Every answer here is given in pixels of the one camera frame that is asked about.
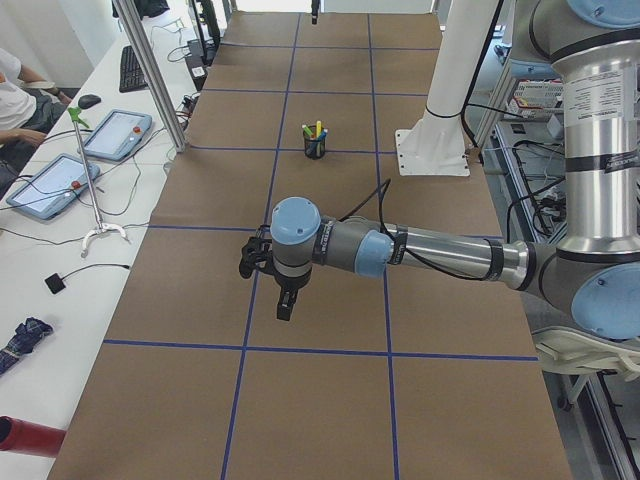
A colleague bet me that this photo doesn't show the teach pendant tablet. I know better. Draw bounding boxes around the teach pendant tablet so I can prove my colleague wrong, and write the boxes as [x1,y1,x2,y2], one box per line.
[83,109,152,162]
[7,154,87,220]

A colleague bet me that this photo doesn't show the black computer mouse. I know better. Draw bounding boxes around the black computer mouse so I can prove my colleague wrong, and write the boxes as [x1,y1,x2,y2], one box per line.
[77,94,102,110]

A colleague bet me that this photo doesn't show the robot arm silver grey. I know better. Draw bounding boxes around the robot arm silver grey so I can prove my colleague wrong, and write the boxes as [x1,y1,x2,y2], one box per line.
[269,1,639,340]

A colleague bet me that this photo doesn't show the near teach pendant tablet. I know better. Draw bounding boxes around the near teach pendant tablet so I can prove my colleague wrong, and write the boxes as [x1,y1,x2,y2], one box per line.
[7,154,87,220]

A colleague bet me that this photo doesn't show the far teach pendant tablet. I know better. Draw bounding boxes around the far teach pendant tablet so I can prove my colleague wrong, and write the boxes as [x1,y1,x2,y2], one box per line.
[83,109,152,162]

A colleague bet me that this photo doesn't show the metal stand with green clip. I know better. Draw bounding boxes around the metal stand with green clip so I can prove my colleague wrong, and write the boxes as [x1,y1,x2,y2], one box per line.
[67,107,129,258]

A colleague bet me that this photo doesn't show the black mesh pen cup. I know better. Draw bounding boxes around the black mesh pen cup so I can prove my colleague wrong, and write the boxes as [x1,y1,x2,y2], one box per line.
[303,134,326,160]

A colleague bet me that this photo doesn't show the white office chair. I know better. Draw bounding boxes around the white office chair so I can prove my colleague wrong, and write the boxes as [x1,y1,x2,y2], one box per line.
[532,326,639,382]

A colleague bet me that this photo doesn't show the aluminium frame post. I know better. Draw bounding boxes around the aluminium frame post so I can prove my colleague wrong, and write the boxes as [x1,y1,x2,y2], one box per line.
[113,0,186,153]

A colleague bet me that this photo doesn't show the seated person white shirt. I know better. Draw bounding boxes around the seated person white shirt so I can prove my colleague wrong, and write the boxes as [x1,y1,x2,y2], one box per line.
[1,49,72,196]

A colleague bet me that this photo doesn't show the small black square device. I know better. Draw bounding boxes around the small black square device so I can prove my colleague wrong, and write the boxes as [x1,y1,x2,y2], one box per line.
[44,273,66,294]

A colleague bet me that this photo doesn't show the black keyboard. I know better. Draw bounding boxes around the black keyboard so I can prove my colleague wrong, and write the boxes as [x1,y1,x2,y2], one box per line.
[119,45,147,93]

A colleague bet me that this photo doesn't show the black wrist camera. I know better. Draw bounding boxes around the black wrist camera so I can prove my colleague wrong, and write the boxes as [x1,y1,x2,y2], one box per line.
[239,224,274,279]

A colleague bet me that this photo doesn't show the white central pedestal column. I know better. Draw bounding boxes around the white central pedestal column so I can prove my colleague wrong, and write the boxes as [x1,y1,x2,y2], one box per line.
[396,0,503,177]

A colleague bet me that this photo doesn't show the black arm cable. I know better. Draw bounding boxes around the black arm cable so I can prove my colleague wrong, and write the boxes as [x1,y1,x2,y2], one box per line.
[339,178,501,281]

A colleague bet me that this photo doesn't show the red cylinder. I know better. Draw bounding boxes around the red cylinder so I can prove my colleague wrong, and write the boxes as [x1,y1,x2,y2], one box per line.
[1,416,66,458]

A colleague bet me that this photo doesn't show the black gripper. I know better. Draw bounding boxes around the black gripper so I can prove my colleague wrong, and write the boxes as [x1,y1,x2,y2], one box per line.
[274,270,311,321]

